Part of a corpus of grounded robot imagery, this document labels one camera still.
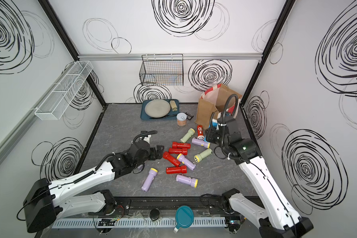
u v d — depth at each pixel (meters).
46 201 0.39
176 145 0.94
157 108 1.17
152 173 0.83
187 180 0.79
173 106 1.15
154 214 0.64
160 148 0.69
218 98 1.12
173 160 0.87
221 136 0.50
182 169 0.83
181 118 1.05
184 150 0.91
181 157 0.88
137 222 0.64
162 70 1.24
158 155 0.71
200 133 0.99
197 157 0.87
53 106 0.72
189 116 1.11
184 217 0.65
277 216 0.36
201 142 0.96
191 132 0.99
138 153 0.58
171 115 1.14
